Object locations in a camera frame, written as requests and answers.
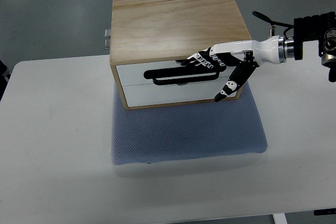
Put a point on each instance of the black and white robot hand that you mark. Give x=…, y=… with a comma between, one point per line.
x=245, y=56

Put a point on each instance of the black drawer handle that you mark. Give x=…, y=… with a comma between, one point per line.
x=183, y=74

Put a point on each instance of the white drawer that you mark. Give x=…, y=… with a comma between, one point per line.
x=150, y=94
x=134, y=72

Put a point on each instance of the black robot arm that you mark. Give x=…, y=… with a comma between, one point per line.
x=311, y=28

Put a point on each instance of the wooden drawer cabinet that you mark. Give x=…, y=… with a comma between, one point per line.
x=145, y=31

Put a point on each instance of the blue-grey mesh cushion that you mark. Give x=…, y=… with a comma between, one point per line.
x=189, y=131

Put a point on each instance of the metal clamp behind cabinet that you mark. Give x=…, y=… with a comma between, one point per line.
x=107, y=36

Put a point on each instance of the white table leg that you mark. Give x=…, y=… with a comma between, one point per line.
x=280, y=218

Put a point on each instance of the black table control panel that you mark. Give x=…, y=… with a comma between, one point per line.
x=323, y=212

